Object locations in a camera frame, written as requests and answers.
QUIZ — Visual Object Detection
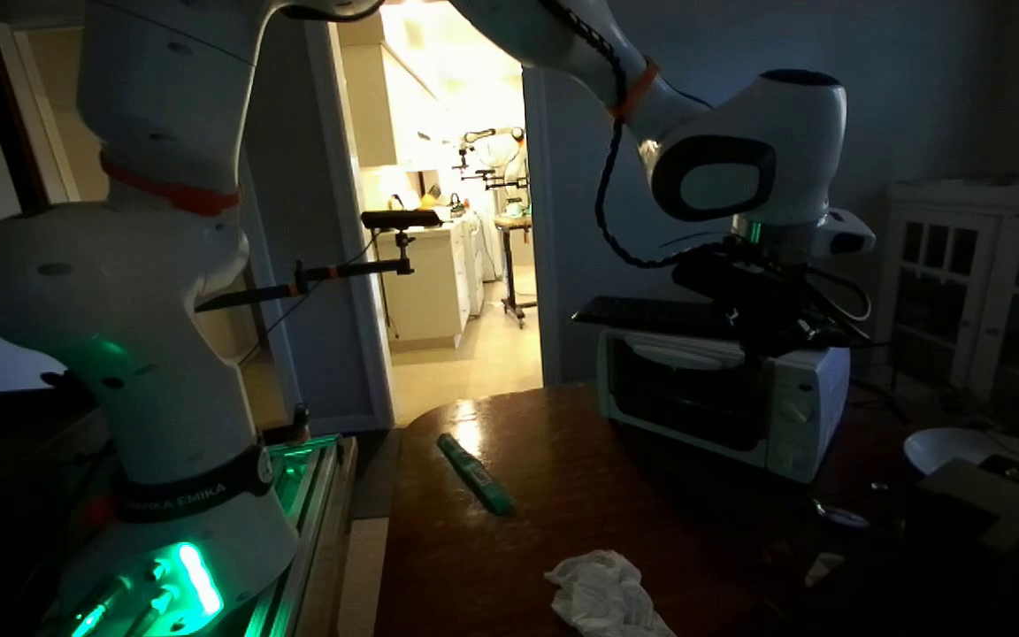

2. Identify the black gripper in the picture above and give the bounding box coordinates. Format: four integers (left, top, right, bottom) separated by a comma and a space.
671, 240, 845, 357

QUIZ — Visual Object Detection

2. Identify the white toaster oven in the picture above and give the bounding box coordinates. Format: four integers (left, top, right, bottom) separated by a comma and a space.
591, 324, 855, 489

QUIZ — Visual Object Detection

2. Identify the black computer keyboard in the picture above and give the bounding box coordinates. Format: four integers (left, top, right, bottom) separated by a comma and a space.
566, 293, 770, 348

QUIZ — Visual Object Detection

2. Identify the white cabinet with glass doors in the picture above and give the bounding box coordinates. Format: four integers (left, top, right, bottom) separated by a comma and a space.
879, 173, 1019, 419

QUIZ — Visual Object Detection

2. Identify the crumpled white tissue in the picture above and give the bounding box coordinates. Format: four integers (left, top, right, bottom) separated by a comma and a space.
542, 545, 680, 637

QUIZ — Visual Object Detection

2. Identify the green marker pen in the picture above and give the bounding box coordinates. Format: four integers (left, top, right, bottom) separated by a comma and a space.
432, 432, 517, 521

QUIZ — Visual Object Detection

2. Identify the white kitchen counter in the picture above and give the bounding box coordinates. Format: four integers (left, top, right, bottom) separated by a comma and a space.
383, 209, 504, 353

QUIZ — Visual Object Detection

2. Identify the aluminium robot mounting platform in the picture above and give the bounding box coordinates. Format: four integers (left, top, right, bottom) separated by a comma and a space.
36, 427, 398, 637

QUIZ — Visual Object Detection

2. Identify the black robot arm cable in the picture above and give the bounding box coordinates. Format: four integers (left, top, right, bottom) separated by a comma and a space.
591, 50, 705, 274

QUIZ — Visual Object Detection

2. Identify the black camera on stand arm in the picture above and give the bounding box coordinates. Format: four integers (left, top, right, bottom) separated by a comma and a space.
190, 207, 445, 320

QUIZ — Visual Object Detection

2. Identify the white door frame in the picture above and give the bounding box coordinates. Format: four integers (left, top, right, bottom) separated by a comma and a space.
295, 0, 559, 432

